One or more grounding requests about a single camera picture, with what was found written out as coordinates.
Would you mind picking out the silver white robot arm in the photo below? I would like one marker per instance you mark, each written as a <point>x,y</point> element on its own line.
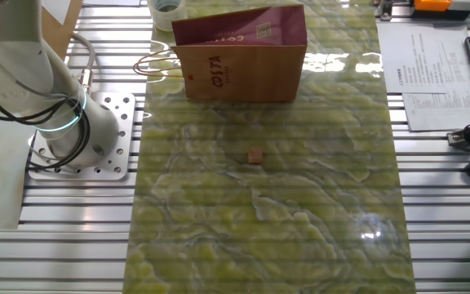
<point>96,122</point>

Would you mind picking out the small brown cube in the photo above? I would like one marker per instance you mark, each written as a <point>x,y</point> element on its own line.
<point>255,156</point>

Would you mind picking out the brown maroon Costa paper bag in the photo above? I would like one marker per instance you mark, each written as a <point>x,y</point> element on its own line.
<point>239,81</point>

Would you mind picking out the green marble pattern mat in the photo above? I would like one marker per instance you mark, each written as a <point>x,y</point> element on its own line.
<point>259,224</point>

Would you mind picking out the clear tape roll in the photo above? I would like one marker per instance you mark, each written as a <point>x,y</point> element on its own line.
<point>159,20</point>

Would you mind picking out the printed white paper sheet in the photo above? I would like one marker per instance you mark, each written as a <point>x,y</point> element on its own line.
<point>443,114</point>
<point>422,61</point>

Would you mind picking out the orange and grey tool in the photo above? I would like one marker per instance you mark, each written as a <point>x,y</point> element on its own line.
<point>431,4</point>

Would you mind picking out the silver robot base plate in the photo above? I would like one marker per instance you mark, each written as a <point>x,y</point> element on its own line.
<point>121,122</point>

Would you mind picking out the small silver metal bracket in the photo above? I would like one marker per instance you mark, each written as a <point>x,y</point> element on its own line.
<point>386,10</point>

